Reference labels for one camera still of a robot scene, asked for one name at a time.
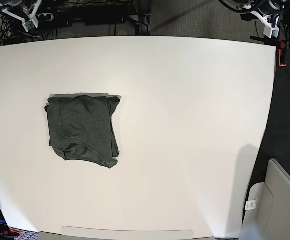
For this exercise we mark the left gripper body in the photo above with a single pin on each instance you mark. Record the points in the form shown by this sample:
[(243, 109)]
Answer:
[(269, 9)]

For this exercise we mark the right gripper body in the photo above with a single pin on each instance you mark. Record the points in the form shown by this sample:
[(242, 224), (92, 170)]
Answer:
[(23, 10)]

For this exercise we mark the dark green long-sleeve shirt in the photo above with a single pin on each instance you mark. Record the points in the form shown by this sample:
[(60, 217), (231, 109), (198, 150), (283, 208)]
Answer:
[(80, 128)]

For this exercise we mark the red clamp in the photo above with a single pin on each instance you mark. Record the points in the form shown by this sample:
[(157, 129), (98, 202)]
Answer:
[(282, 53)]

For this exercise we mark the white power strip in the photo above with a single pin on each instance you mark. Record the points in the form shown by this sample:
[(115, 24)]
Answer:
[(45, 17)]

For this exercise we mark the beige plastic bin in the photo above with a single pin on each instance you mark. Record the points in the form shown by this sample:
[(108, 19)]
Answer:
[(267, 211)]

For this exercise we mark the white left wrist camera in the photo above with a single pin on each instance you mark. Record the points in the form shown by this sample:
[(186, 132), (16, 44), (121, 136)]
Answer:
[(270, 31)]

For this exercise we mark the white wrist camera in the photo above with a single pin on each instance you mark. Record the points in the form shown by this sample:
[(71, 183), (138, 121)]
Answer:
[(270, 31), (31, 24)]

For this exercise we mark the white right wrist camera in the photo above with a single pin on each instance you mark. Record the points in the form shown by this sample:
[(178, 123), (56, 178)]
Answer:
[(31, 24)]

